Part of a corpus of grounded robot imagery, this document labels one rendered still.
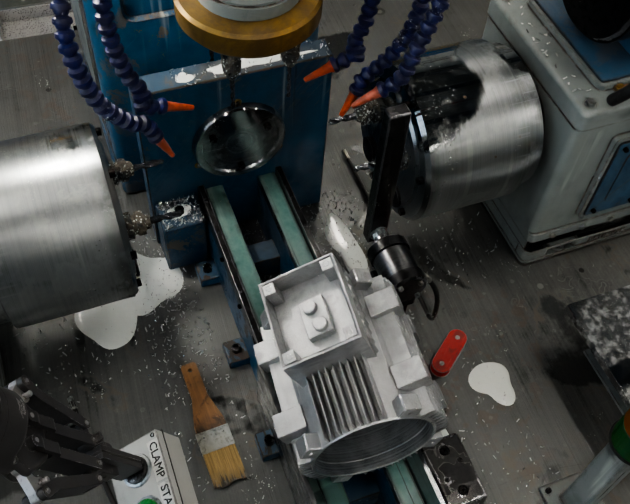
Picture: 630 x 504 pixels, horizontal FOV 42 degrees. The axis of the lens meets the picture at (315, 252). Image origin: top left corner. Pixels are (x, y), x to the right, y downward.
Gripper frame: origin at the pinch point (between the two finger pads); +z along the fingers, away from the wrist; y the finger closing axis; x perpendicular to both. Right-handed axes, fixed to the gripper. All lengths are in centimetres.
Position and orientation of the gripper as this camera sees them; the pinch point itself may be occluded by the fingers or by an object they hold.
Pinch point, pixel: (111, 463)
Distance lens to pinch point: 90.8
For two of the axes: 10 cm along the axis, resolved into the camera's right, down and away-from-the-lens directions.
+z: 4.0, 3.9, 8.3
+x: -8.4, 5.1, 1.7
